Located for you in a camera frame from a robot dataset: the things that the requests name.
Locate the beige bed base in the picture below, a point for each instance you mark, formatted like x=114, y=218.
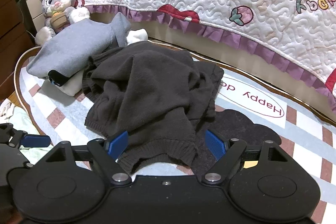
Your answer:
x=236, y=57

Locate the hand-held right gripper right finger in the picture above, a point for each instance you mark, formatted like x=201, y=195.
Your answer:
x=215, y=146

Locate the folded white garment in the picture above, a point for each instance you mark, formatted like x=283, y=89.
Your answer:
x=71, y=86

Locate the white sock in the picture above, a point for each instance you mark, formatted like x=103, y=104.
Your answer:
x=137, y=35

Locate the pale green cloth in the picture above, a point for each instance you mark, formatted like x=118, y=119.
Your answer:
x=18, y=119

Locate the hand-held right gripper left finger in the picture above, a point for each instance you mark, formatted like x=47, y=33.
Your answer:
x=118, y=144

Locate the white crumpled cloth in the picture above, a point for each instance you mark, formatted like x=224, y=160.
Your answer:
x=6, y=109

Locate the dark grey knit sweater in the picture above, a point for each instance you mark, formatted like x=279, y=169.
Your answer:
x=147, y=92

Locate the folded grey garment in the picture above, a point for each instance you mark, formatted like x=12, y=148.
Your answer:
x=73, y=48

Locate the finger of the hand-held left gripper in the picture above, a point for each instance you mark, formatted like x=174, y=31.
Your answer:
x=35, y=140

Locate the checkered plush rug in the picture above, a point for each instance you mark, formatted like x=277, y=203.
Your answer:
x=302, y=134

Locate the cream nightstand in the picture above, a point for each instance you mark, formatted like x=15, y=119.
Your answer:
x=34, y=8

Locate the brown wooden dresser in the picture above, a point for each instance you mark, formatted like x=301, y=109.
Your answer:
x=10, y=29

